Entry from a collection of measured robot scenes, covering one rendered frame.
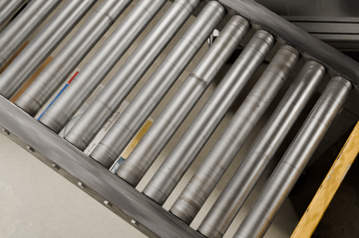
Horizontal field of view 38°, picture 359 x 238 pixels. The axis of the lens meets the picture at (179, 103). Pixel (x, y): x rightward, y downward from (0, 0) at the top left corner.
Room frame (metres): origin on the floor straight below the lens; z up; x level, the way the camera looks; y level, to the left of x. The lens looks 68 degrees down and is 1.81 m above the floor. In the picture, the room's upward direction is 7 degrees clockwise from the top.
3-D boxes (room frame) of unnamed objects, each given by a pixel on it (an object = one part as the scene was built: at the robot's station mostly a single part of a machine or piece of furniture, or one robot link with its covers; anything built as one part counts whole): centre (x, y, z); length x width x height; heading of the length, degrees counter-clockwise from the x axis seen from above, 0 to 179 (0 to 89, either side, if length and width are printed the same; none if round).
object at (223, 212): (0.34, -0.19, 0.77); 0.47 x 0.05 x 0.05; 152
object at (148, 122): (0.60, 0.30, 0.00); 0.37 x 0.28 x 0.01; 62
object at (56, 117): (0.52, 0.16, 0.77); 0.47 x 0.05 x 0.05; 152
